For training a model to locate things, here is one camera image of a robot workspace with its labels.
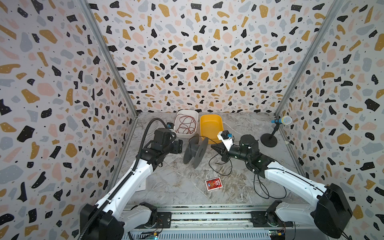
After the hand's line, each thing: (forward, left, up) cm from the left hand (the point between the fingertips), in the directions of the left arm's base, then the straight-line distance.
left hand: (177, 138), depth 79 cm
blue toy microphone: (+10, -61, +3) cm, 62 cm away
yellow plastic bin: (+29, -21, -24) cm, 43 cm away
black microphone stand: (+13, -61, -21) cm, 66 cm away
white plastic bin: (+38, -8, -19) cm, 43 cm away
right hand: (-5, -17, +3) cm, 19 cm away
